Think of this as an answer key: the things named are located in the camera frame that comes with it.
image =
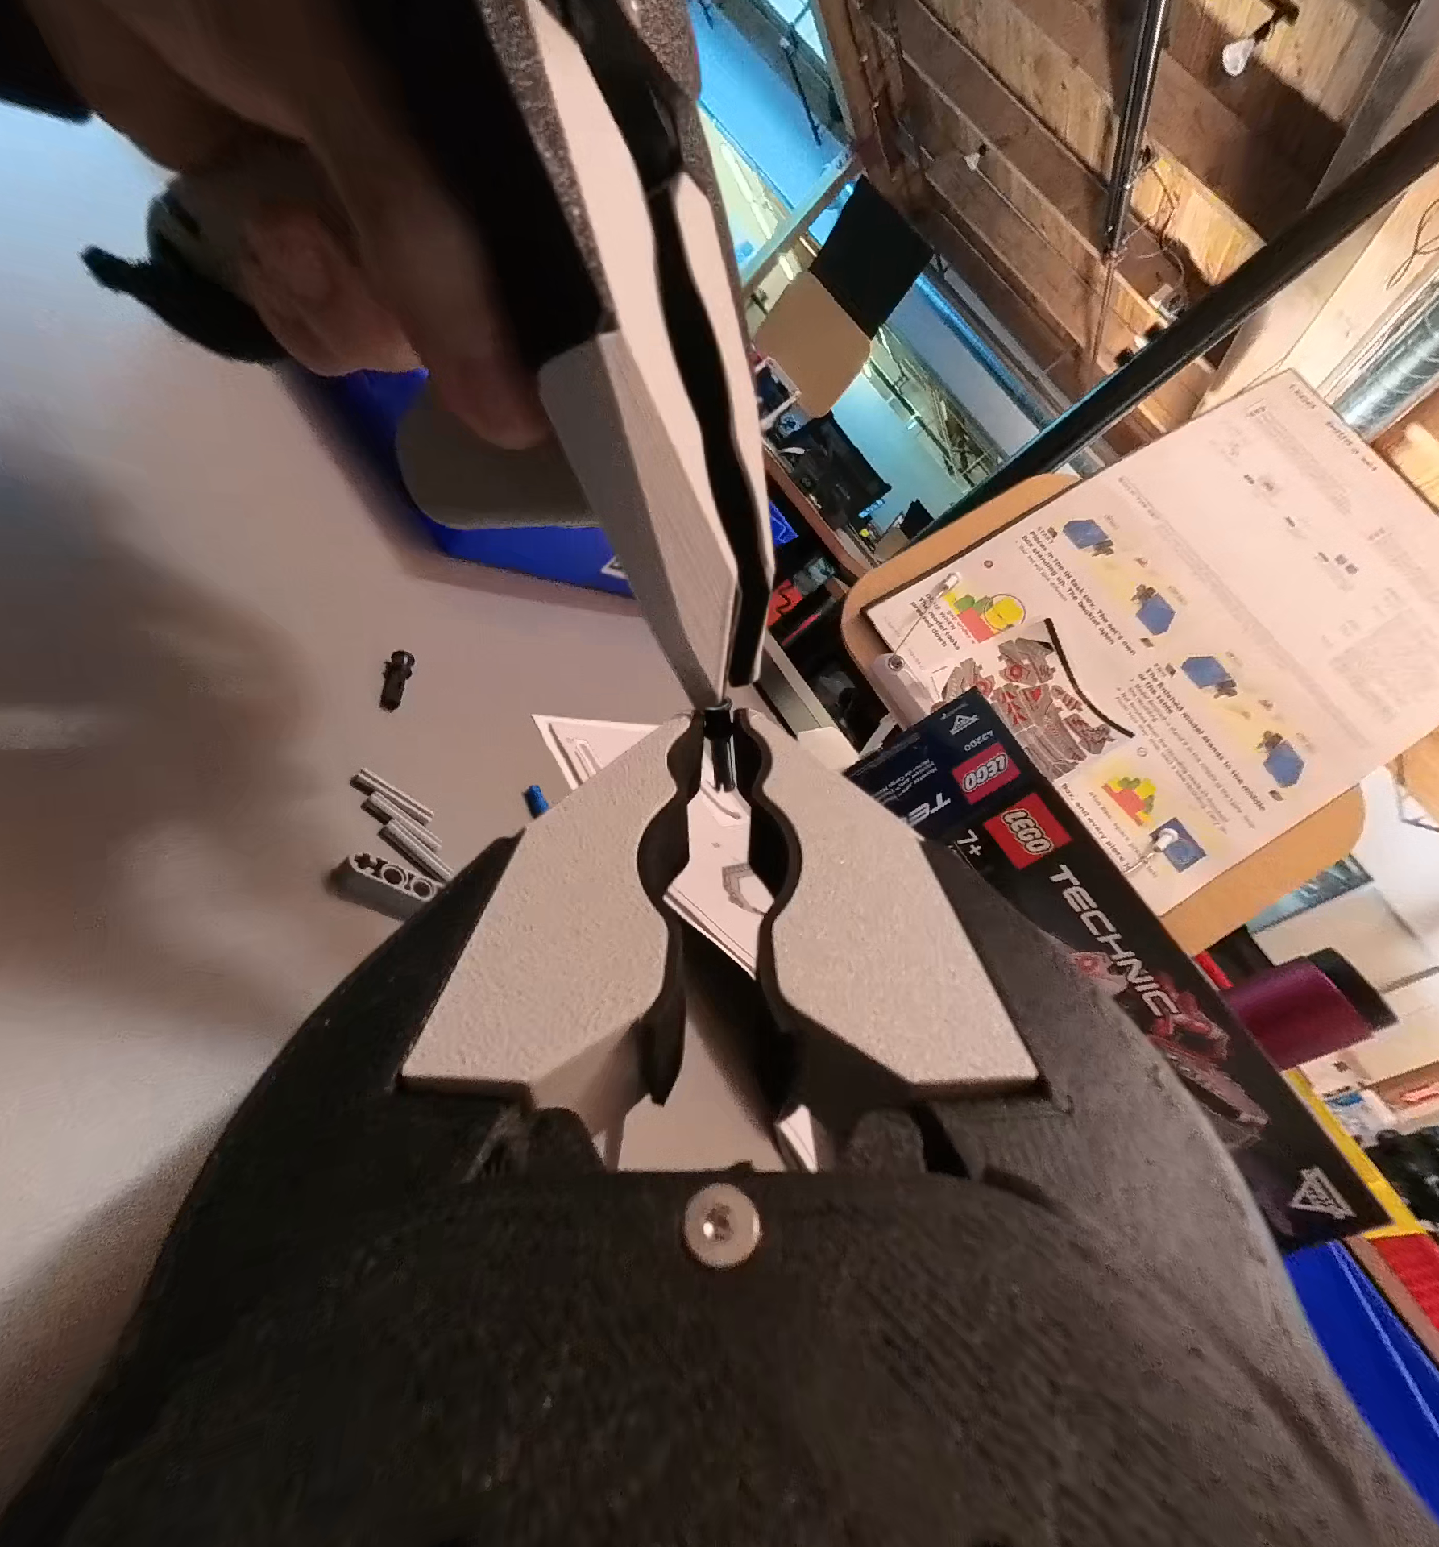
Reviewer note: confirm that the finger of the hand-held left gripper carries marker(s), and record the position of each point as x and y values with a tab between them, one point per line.
745	458
659	485

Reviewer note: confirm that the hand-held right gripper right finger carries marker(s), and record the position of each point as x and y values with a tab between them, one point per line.
888	967

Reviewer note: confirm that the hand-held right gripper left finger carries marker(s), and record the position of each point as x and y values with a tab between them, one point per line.
550	954

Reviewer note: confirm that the blue bin with square tag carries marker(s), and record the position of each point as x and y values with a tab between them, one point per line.
526	559

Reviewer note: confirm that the grey perforated frame beam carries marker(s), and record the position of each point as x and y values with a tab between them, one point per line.
390	885

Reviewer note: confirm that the black connector pin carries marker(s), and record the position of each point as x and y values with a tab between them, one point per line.
397	678
720	750

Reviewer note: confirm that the grey desk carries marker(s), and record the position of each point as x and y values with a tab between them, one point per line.
128	846

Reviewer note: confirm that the person's left hand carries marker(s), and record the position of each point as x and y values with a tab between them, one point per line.
309	180

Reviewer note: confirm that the light grey axle rod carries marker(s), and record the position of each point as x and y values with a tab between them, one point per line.
394	795
418	851
404	822

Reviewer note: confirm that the open instruction booklet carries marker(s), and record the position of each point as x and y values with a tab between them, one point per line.
720	894

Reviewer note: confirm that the tan and black board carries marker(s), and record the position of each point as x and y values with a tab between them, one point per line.
840	303

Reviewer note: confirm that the black toy set box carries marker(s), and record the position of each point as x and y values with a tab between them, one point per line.
1095	894

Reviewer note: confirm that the white stand clip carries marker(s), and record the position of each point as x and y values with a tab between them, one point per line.
897	678

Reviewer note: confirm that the grey red sticker sheet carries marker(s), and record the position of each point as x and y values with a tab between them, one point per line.
1023	694

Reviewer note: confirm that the maroon water bottle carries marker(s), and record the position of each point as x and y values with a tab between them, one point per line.
1301	1006

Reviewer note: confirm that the black metal pole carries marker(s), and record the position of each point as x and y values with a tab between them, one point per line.
1217	291

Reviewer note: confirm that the printed instruction sheet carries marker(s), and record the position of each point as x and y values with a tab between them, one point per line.
1276	604

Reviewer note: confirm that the hanging light bulb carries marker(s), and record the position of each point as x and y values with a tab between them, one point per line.
1246	51

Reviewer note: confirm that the blue plastic bin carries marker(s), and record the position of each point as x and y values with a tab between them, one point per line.
1396	1391

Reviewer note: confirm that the silver ventilation duct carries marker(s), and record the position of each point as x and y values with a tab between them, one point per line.
1422	340

